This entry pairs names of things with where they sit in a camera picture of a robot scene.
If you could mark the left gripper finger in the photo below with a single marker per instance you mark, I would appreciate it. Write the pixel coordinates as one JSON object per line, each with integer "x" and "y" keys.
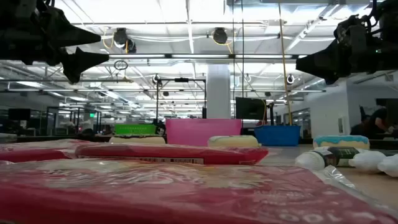
{"x": 74, "y": 34}
{"x": 81, "y": 62}

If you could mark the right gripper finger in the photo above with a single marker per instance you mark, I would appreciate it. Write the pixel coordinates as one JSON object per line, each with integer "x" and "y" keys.
{"x": 323, "y": 60}
{"x": 332, "y": 79}

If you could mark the cream roll with blue face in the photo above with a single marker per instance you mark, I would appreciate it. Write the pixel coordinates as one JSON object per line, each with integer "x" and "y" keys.
{"x": 342, "y": 143}

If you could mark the white-capped bottle green label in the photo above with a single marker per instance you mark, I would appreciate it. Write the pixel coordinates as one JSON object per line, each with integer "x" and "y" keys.
{"x": 323, "y": 157}

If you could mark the small white-capped bottle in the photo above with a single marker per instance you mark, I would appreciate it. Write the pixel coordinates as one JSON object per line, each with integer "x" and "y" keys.
{"x": 390, "y": 165}
{"x": 368, "y": 161}

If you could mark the cream roll with dark face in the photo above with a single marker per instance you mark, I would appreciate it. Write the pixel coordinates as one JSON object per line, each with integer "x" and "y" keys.
{"x": 136, "y": 140}

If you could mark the red plastic-wrapped paper packet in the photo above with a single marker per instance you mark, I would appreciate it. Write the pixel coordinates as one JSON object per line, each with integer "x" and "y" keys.
{"x": 155, "y": 196}
{"x": 31, "y": 154}
{"x": 171, "y": 152}

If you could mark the person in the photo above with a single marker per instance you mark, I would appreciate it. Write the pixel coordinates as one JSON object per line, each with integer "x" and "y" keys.
{"x": 379, "y": 119}
{"x": 359, "y": 127}

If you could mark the blue plastic basket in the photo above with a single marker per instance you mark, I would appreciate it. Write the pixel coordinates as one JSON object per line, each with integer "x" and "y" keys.
{"x": 276, "y": 135}

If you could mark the green plastic basket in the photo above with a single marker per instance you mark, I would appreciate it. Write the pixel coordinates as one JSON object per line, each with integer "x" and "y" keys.
{"x": 135, "y": 129}

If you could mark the black monitor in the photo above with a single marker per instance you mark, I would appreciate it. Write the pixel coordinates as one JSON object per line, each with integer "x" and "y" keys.
{"x": 248, "y": 109}

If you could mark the white square column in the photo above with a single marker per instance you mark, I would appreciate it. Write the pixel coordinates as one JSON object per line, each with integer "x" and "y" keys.
{"x": 218, "y": 93}

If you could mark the pink plastic bin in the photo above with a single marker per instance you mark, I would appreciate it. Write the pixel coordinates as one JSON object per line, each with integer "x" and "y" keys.
{"x": 199, "y": 130}

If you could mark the black wall screen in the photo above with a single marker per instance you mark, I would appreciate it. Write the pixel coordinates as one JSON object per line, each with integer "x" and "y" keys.
{"x": 392, "y": 109}

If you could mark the black aluminium table frame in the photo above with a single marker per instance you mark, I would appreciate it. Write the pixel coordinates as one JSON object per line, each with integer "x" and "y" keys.
{"x": 62, "y": 139}

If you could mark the black rig frame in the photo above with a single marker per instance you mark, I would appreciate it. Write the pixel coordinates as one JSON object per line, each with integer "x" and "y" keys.
{"x": 157, "y": 102}

